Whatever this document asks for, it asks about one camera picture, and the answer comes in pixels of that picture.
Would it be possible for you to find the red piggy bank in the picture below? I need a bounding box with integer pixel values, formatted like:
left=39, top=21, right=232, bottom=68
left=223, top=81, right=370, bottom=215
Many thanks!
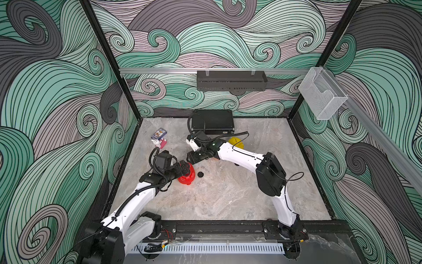
left=178, top=163, right=196, bottom=185

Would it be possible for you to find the yellow piggy bank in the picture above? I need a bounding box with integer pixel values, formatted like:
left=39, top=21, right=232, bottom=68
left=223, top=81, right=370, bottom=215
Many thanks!
left=228, top=137, right=245, bottom=149

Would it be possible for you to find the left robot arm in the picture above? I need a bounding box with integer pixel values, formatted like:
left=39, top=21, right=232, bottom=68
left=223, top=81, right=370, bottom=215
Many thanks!
left=76, top=161, right=194, bottom=264

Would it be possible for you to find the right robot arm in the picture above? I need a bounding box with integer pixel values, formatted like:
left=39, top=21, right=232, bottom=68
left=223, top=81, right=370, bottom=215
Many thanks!
left=186, top=139, right=309, bottom=242

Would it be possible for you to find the black case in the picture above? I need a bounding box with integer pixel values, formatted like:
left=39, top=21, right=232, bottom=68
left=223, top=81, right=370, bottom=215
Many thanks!
left=190, top=110, right=235, bottom=135

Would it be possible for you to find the white pink bunny toy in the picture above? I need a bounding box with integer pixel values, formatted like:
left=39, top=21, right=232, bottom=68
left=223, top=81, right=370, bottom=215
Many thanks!
left=151, top=139, right=167, bottom=149

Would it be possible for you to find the card box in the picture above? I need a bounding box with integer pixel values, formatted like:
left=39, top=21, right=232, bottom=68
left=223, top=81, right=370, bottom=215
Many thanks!
left=151, top=128, right=167, bottom=140

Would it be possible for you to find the clear plastic holder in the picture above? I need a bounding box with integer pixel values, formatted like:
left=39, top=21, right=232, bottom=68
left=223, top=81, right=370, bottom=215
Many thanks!
left=299, top=67, right=348, bottom=121

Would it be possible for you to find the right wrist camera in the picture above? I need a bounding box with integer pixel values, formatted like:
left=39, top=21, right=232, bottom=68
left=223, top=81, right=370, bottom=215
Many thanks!
left=186, top=135, right=202, bottom=151

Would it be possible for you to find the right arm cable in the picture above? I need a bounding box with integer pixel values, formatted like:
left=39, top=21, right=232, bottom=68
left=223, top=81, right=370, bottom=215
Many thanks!
left=187, top=113, right=249, bottom=143

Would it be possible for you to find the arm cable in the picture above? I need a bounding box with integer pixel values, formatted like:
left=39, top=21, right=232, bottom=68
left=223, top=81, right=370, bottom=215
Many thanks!
left=148, top=146, right=179, bottom=192
left=187, top=113, right=249, bottom=143

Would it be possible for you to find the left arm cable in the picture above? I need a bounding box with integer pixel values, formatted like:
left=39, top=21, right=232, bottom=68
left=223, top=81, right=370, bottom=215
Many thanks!
left=148, top=146, right=179, bottom=192

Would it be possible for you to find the black wall shelf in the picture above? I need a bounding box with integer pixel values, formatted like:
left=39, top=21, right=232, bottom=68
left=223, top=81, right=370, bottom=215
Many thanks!
left=196, top=71, right=268, bottom=95

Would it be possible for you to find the white cable duct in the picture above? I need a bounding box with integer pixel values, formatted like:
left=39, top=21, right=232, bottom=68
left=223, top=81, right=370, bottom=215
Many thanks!
left=131, top=242, right=286, bottom=255

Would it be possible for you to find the aluminium rail back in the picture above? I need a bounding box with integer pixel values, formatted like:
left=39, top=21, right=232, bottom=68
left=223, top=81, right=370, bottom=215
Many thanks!
left=119, top=67, right=309, bottom=75

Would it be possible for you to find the aluminium rail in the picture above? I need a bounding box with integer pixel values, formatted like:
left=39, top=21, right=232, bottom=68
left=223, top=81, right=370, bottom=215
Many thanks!
left=326, top=70, right=422, bottom=193
left=119, top=67, right=309, bottom=75

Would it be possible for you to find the aluminium rail right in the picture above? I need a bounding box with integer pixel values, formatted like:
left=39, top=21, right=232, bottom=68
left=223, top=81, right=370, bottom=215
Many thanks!
left=326, top=70, right=422, bottom=193

